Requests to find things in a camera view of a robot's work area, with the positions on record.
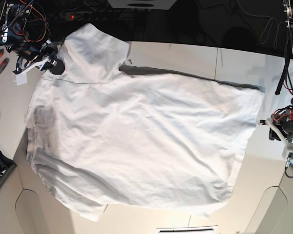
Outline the black power strip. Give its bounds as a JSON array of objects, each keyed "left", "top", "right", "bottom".
[{"left": 59, "top": 10, "right": 134, "bottom": 21}]

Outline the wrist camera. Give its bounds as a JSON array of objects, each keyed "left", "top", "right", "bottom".
[
  {"left": 14, "top": 73, "right": 27, "bottom": 86},
  {"left": 282, "top": 149, "right": 293, "bottom": 168}
]

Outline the white t-shirt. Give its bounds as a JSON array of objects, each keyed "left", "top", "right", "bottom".
[{"left": 25, "top": 24, "right": 264, "bottom": 221}]

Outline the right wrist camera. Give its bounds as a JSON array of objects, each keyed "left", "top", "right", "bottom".
[{"left": 14, "top": 73, "right": 27, "bottom": 86}]

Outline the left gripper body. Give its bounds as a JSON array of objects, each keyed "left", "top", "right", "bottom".
[{"left": 260, "top": 109, "right": 293, "bottom": 151}]

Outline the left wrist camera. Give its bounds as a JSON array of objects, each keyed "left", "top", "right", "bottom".
[{"left": 282, "top": 149, "right": 293, "bottom": 168}]

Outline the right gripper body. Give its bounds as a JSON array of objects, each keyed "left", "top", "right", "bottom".
[{"left": 13, "top": 41, "right": 65, "bottom": 75}]

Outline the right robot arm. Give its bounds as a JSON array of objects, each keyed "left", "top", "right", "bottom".
[{"left": 0, "top": 0, "right": 65, "bottom": 76}]

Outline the grey looped cable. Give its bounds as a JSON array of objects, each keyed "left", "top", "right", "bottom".
[{"left": 260, "top": 17, "right": 286, "bottom": 48}]

